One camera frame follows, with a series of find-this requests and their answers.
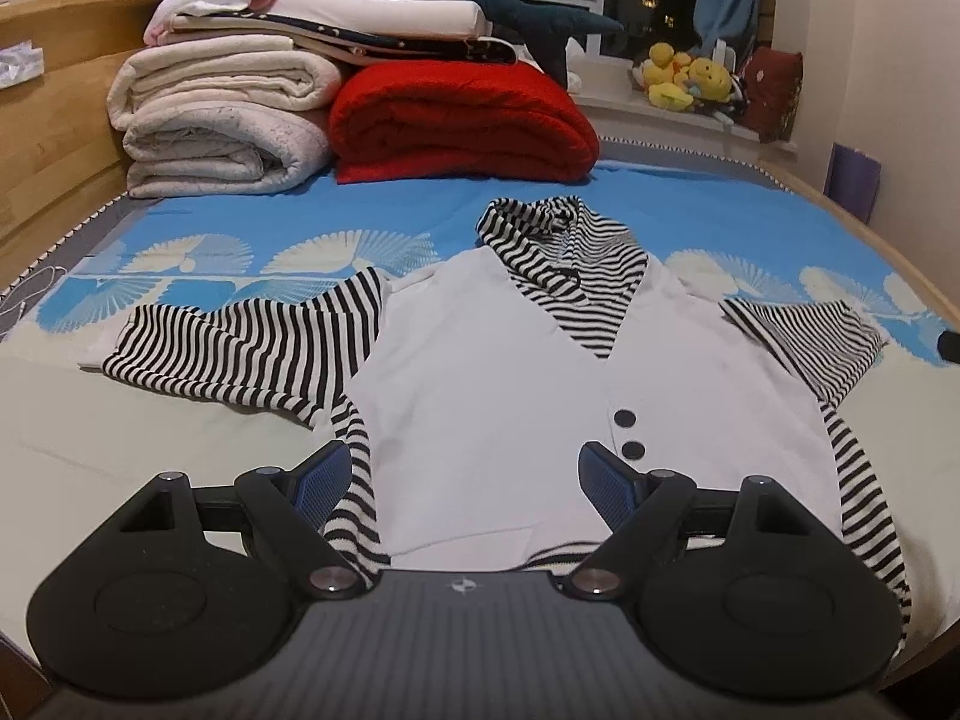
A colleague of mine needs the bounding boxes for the cream rolled blanket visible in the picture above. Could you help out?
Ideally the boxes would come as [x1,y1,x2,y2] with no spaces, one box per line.
[106,34,343,200]

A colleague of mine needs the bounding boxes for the striped black white sweater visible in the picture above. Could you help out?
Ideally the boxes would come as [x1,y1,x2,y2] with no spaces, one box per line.
[101,197,911,605]

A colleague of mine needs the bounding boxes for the wooden headboard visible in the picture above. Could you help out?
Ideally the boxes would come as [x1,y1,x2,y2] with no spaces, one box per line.
[0,0,161,284]

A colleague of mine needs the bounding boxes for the blue white patterned bedsheet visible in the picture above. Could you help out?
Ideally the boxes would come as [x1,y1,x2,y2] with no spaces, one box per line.
[2,160,958,655]

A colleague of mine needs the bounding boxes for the purple box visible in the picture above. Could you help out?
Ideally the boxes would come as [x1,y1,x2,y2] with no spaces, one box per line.
[823,143,882,224]

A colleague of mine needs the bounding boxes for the white folded bedding stack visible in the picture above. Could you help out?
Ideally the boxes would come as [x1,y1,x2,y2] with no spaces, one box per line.
[143,0,517,65]

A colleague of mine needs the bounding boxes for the red folded blanket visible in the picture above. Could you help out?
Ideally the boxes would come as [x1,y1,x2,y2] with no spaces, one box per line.
[327,60,601,184]

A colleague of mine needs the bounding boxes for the yellow plush toys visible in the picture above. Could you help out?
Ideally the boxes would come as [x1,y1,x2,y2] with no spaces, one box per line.
[631,43,747,115]

